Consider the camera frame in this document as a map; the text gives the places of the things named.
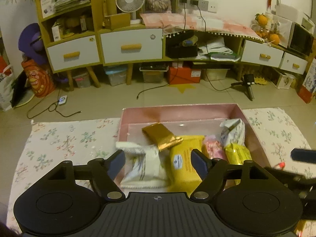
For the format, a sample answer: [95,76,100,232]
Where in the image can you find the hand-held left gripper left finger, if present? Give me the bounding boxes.
[37,150,127,201]

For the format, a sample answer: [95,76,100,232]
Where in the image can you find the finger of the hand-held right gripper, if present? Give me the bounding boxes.
[265,166,316,198]
[291,148,316,164]

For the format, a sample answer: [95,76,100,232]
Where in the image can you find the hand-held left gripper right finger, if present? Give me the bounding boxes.
[189,149,279,201]

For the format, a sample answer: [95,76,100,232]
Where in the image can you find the pink clear snack packet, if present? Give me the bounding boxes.
[202,135,228,160]

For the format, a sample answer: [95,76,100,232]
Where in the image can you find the yellow blue-label snack packet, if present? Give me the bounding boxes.
[170,135,206,193]

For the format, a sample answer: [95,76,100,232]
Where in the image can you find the white striped snack packet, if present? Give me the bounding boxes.
[116,142,171,188]

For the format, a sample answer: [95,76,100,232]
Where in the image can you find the yellow clear snack packet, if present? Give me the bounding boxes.
[223,143,253,185]

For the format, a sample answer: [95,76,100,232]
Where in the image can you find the white black-print snack packet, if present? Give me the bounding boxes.
[219,118,245,149]

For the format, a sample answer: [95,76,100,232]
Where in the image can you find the gold snack packet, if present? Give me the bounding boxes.
[142,123,183,152]

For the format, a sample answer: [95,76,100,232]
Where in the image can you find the silver pink cardboard box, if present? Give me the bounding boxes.
[119,103,272,193]

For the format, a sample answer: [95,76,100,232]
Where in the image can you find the floral tablecloth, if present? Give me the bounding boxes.
[6,107,316,237]

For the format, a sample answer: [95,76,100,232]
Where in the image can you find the colourful gift bag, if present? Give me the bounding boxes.
[297,59,316,104]

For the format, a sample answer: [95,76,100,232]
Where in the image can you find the yellow star floor sticker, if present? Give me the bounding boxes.
[170,83,198,95]

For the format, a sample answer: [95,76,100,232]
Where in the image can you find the white printed storage crate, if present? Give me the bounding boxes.
[274,68,295,89]

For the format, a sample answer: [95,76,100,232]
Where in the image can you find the blue-lid storage bin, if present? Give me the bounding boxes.
[104,65,129,87]

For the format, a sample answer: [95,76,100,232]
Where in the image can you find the orange red box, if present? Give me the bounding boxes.
[168,65,201,85]

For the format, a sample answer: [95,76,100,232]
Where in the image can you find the clear storage bin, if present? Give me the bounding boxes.
[201,68,229,82]
[139,63,169,84]
[71,69,92,88]

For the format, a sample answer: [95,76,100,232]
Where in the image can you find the pile of papers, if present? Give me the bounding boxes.
[197,37,241,62]

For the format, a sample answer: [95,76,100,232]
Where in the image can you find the white black microwave oven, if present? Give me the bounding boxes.
[288,22,314,56]

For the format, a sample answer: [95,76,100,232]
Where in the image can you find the black bag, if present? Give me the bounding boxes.
[166,36,199,58]

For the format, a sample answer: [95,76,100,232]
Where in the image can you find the orange printed bag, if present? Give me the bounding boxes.
[21,59,57,98]

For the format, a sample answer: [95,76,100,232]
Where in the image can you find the black flat panel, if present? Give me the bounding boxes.
[10,71,35,108]

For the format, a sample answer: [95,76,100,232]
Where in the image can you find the wooden tv cabinet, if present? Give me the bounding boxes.
[97,25,309,89]

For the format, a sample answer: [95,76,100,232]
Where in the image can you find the bag of small oranges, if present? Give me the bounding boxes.
[254,27,269,40]

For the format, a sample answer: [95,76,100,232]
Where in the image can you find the white gift bag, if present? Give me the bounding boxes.
[265,11,293,47]

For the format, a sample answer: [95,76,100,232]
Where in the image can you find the white paper bag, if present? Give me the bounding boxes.
[0,64,15,111]

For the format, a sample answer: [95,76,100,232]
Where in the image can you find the pink tasselled cloth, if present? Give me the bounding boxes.
[140,12,264,40]

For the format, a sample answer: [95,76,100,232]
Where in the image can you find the brown cardboard box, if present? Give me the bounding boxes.
[104,13,131,29]

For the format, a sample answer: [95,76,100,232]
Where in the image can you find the small brown carton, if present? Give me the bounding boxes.
[79,15,94,31]

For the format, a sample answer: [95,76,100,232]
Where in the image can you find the white carton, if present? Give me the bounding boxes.
[51,21,62,42]

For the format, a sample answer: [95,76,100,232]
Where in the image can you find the white boxes on microwave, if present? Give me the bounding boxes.
[274,0,315,30]

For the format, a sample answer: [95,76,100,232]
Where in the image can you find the purple plush toy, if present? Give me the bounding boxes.
[18,23,48,66]

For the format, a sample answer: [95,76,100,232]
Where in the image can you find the tall wooden shelf unit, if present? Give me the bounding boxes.
[35,0,102,92]

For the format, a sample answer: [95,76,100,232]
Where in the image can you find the cardboard tube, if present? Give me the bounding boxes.
[105,0,117,16]

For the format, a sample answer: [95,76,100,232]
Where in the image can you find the white cardboard box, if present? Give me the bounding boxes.
[40,0,56,18]

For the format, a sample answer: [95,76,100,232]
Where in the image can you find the black floor cable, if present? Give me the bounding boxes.
[27,89,83,119]

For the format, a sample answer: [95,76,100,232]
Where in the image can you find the black tripod camera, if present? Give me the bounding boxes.
[231,74,256,102]

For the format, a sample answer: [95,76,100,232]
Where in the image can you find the white drawer wooden handle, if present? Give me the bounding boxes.
[46,36,100,71]
[100,28,163,64]
[241,39,284,68]
[280,52,308,75]

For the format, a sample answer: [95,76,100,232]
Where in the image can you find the black charger cable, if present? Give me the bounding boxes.
[137,4,188,100]
[196,5,234,91]

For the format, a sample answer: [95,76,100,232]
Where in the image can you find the wall socket panel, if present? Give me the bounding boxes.
[179,0,209,11]

